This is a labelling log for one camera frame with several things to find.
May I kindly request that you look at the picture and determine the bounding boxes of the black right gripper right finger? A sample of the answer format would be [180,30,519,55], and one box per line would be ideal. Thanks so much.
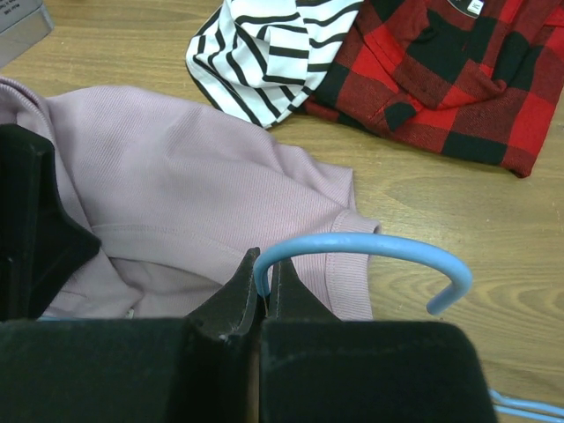
[259,260,496,422]

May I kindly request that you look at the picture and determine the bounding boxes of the white clothes rack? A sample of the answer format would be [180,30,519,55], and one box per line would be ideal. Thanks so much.
[0,0,55,67]

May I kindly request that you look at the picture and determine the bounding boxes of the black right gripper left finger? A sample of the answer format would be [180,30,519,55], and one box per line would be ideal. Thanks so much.
[1,249,261,422]

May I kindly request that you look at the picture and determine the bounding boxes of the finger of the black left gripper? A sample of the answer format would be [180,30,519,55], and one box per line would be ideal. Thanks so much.
[1,123,100,321]

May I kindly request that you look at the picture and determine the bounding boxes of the mauve pink tank top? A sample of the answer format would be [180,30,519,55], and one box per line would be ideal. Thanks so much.
[1,78,381,319]

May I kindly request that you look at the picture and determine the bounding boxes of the white striped hanging shirt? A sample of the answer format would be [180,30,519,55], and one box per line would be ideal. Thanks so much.
[185,0,361,129]

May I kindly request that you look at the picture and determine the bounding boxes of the light blue hanger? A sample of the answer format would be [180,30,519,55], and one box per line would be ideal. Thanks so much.
[253,232,564,419]

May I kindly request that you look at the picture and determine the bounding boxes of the red black plaid shirt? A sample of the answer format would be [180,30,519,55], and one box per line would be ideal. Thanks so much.
[303,1,563,177]

